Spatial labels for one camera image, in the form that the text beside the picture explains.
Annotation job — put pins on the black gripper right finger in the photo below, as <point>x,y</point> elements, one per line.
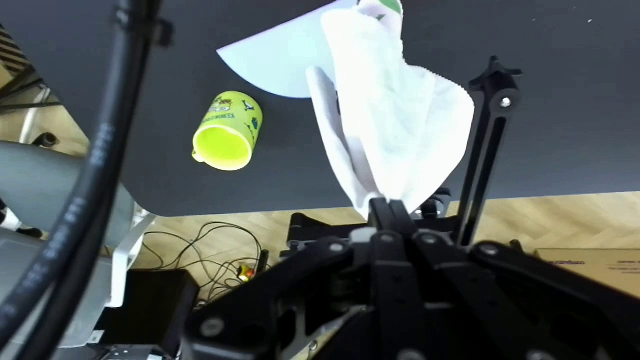
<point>520,272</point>

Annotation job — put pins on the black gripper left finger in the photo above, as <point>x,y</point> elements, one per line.
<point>300,267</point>

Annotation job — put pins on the white cloth towel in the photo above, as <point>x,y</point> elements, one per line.
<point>392,112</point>

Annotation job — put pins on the plain cardboard box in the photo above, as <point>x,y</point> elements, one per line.
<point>592,267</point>

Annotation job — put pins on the yellow-green printed cup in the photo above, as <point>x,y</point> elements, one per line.
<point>227,133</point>

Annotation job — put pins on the black box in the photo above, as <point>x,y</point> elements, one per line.
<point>146,306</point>

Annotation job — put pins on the lavender plate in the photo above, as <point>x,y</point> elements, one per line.
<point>280,61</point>

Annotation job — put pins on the gray chair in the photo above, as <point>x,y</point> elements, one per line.
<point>41,181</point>

